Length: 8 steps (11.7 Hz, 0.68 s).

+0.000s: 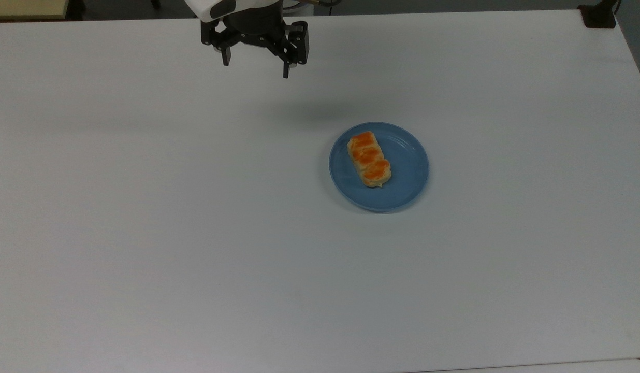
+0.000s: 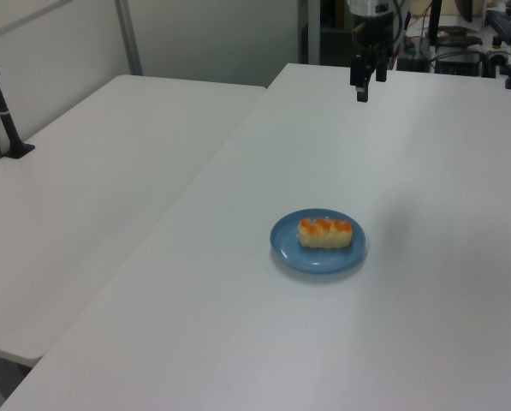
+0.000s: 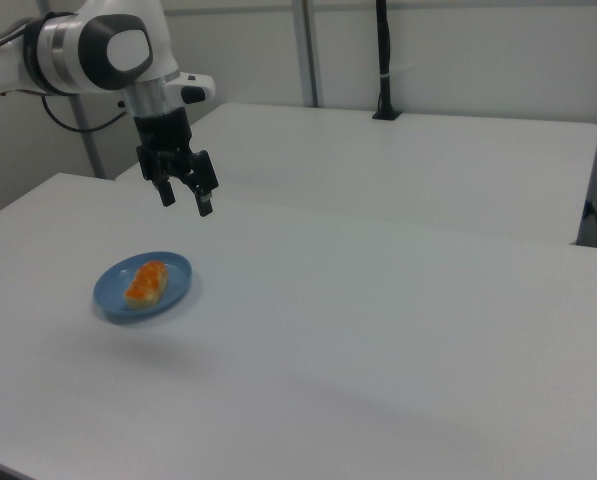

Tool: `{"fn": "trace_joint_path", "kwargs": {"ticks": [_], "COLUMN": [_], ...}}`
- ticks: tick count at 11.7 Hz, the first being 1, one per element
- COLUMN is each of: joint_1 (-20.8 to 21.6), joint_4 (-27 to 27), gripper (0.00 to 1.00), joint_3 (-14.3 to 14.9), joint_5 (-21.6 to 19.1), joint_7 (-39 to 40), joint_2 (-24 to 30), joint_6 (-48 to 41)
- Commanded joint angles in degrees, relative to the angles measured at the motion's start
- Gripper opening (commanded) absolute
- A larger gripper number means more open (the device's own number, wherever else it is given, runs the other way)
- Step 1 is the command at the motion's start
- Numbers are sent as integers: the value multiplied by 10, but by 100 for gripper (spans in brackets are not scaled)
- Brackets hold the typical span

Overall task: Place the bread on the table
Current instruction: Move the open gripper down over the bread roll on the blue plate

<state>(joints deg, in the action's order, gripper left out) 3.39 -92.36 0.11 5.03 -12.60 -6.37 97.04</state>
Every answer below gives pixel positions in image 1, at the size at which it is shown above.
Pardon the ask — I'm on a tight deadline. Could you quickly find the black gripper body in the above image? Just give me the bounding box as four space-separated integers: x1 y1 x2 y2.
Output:
223 0 285 50

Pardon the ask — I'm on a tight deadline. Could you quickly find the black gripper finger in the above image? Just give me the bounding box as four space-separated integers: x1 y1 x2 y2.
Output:
272 21 310 79
200 20 241 67

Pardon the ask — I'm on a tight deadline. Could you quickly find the orange glazed bread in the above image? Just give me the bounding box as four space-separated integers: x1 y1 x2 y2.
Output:
347 131 392 188

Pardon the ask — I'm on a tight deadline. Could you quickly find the blue round plate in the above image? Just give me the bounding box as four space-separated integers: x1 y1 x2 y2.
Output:
328 122 430 213

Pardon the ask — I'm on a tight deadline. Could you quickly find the beige wooden table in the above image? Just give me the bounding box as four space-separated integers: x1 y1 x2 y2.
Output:
0 0 70 21

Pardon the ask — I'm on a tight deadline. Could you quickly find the black table clamp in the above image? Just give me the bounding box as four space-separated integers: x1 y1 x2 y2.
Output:
577 0 622 30

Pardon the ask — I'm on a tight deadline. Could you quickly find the black cable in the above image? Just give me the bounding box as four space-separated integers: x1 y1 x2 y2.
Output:
285 0 346 9

